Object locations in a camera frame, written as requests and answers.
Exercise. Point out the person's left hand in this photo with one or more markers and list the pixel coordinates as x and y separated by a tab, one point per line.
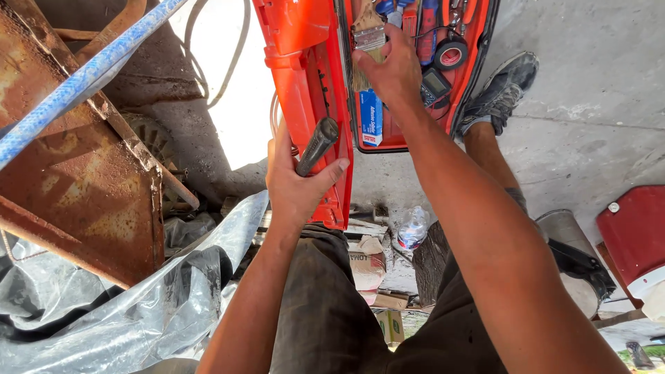
291	197

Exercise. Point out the clear plastic sheet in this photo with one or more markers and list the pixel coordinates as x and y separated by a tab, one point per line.
130	322

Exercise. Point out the small cardboard box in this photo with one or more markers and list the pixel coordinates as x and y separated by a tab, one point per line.
390	326

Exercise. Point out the rusty metal wheelbarrow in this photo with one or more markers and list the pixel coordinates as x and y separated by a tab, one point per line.
78	171

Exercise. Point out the metal bucket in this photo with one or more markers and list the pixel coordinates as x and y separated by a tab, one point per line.
566	233

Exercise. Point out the person's right hand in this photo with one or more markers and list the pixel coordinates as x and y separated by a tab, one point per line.
397	78

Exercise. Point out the paper cement bag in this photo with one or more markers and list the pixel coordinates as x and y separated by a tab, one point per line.
366	270

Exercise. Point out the red plastic toolbox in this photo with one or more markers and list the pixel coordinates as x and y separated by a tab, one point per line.
299	62

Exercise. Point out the dirty wheel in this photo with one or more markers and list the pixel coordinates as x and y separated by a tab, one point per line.
153	140

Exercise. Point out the red plastic container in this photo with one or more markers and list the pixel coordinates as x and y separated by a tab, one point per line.
634	233

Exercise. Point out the grey digital multimeter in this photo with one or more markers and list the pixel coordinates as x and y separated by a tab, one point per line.
435	83

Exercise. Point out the person's dark grey shoe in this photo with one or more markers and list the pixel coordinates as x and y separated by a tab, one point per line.
501	91

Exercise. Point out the person's lower leg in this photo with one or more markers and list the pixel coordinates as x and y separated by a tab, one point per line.
486	156

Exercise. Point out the blue white adhesive box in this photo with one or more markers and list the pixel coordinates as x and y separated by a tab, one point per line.
371	117

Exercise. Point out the wooden log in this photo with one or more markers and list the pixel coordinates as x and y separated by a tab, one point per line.
428	265

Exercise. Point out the clear plastic water bottle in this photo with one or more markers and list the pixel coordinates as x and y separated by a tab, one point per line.
413	231

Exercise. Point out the black electrical tape roll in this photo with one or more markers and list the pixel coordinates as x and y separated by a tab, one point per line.
441	54

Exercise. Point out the person's dark shorts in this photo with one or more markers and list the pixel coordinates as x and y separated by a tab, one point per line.
322	311

